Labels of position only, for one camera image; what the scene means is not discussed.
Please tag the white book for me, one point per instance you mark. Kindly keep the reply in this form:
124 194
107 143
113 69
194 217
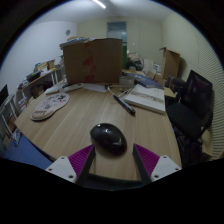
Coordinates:
146 98

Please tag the cluttered shelf unit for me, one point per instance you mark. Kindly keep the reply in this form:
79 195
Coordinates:
38 78

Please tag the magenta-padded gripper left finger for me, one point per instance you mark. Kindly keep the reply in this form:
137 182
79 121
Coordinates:
61 167

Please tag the large brown cardboard box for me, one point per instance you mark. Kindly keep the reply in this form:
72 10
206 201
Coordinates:
100 61

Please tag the round wall clock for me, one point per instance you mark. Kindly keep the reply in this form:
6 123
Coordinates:
68 32

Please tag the black computer mouse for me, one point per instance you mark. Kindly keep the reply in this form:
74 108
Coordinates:
108 137

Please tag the ceiling tube light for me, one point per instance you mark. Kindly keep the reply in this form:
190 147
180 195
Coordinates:
99 4

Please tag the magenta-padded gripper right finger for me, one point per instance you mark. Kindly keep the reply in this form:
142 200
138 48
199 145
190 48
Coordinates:
164 166

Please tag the black marker pen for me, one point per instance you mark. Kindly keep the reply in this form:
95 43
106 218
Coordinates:
125 105

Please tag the black office chair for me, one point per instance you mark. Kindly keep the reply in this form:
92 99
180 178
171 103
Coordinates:
186 120

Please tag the blue book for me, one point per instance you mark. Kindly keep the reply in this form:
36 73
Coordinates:
146 81

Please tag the oval printed mouse pad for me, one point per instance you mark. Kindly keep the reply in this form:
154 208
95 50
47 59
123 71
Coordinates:
49 106

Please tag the open tall cardboard box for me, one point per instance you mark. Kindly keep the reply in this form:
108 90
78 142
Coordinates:
171 63

